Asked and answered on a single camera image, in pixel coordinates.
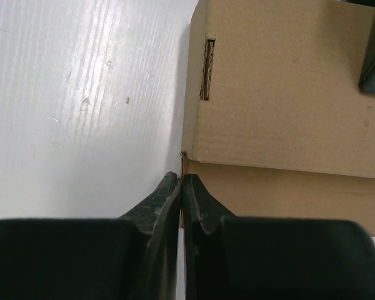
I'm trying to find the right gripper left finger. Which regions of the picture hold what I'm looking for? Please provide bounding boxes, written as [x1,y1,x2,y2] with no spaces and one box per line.
[0,172,181,299]

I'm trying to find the cardboard box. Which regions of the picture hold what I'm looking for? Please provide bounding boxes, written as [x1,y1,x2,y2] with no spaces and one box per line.
[182,1,375,236]

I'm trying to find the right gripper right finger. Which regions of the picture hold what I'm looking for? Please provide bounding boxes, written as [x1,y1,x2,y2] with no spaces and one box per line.
[181,174,375,299]

